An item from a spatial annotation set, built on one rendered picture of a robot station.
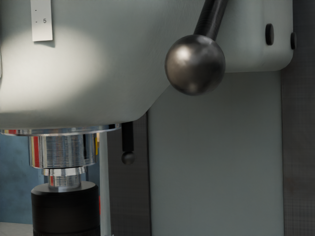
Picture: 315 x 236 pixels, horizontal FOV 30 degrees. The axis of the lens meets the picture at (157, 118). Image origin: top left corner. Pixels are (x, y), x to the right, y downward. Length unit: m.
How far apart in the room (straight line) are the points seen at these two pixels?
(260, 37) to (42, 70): 0.21
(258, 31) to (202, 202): 0.36
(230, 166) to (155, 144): 0.11
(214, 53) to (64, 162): 0.16
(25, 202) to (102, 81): 5.33
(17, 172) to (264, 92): 4.97
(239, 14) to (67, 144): 0.17
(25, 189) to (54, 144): 5.23
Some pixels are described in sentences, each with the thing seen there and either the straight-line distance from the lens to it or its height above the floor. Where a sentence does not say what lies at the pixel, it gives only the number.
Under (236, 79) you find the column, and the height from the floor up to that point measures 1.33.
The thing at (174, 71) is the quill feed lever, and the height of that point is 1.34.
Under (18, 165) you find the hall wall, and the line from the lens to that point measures 5.62.
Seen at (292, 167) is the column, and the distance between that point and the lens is 0.74.
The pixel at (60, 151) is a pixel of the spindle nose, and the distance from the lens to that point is 0.39.
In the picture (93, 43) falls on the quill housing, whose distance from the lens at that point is 0.32.
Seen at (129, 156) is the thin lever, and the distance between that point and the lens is 0.39.
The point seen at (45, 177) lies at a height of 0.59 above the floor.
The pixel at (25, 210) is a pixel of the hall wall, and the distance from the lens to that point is 5.66.
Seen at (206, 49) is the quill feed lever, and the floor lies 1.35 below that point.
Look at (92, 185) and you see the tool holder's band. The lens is 0.42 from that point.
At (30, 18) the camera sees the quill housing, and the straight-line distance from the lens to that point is 0.32.
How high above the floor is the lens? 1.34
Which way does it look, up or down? 4 degrees down
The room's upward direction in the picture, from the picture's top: 2 degrees counter-clockwise
